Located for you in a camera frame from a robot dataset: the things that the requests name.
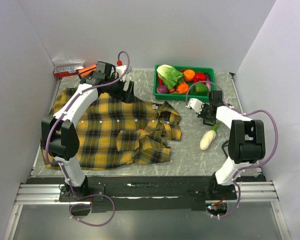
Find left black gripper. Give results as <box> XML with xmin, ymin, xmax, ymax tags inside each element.
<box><xmin>105</xmin><ymin>74</ymin><xmax>136</xmax><ymax>104</ymax></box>

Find silver flower brooch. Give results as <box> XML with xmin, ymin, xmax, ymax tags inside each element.
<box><xmin>151</xmin><ymin>104</ymin><xmax>159</xmax><ymax>110</ymax></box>

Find yellow plaid shirt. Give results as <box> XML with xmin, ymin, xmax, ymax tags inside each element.
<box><xmin>39</xmin><ymin>87</ymin><xmax>182</xmax><ymax>171</ymax></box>

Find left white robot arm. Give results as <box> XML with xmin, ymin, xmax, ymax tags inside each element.
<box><xmin>41</xmin><ymin>61</ymin><xmax>135</xmax><ymax>201</ymax></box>

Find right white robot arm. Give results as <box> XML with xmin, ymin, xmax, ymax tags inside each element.
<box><xmin>189</xmin><ymin>90</ymin><xmax>266</xmax><ymax>200</ymax></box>

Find white daikon radish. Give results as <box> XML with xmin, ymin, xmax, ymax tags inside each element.
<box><xmin>199</xmin><ymin>123</ymin><xmax>220</xmax><ymax>151</ymax></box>

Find green bell pepper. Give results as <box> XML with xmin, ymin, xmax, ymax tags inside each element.
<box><xmin>190</xmin><ymin>83</ymin><xmax>209</xmax><ymax>97</ymax></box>

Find purple onion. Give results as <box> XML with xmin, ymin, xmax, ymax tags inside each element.
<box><xmin>156</xmin><ymin>85</ymin><xmax>170</xmax><ymax>94</ymax></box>

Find orange carrot slice toy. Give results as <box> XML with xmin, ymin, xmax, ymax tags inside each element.
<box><xmin>176</xmin><ymin>82</ymin><xmax>190</xmax><ymax>95</ymax></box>

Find purple eggplant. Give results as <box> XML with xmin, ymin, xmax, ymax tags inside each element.
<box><xmin>204</xmin><ymin>73</ymin><xmax>212</xmax><ymax>91</ymax></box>

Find red bell pepper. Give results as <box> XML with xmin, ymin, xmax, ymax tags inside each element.
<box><xmin>193</xmin><ymin>72</ymin><xmax>206</xmax><ymax>83</ymax></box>

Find orange fruit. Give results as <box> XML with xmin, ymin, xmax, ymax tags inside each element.
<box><xmin>183</xmin><ymin>69</ymin><xmax>196</xmax><ymax>83</ymax></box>

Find napa cabbage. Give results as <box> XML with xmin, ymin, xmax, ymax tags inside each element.
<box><xmin>156</xmin><ymin>64</ymin><xmax>184</xmax><ymax>90</ymax></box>

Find orange black cylinder tool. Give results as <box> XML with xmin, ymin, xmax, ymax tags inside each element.
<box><xmin>77</xmin><ymin>64</ymin><xmax>97</xmax><ymax>78</ymax></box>

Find red white cardboard box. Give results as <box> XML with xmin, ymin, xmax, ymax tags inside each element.
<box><xmin>53</xmin><ymin>60</ymin><xmax>85</xmax><ymax>79</ymax></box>

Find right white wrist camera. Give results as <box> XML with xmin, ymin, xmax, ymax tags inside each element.
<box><xmin>186</xmin><ymin>98</ymin><xmax>205</xmax><ymax>115</ymax></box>

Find black square frame near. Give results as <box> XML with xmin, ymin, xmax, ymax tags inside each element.
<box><xmin>221</xmin><ymin>140</ymin><xmax>229</xmax><ymax>158</ymax></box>

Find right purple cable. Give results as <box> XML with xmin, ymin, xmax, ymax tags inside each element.
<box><xmin>185</xmin><ymin>80</ymin><xmax>279</xmax><ymax>219</ymax></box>

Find aluminium rail frame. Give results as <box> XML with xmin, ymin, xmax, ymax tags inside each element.
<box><xmin>13</xmin><ymin>181</ymin><xmax>280</xmax><ymax>206</ymax></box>

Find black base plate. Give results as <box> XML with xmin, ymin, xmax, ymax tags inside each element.
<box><xmin>59</xmin><ymin>176</ymin><xmax>237</xmax><ymax>213</ymax></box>

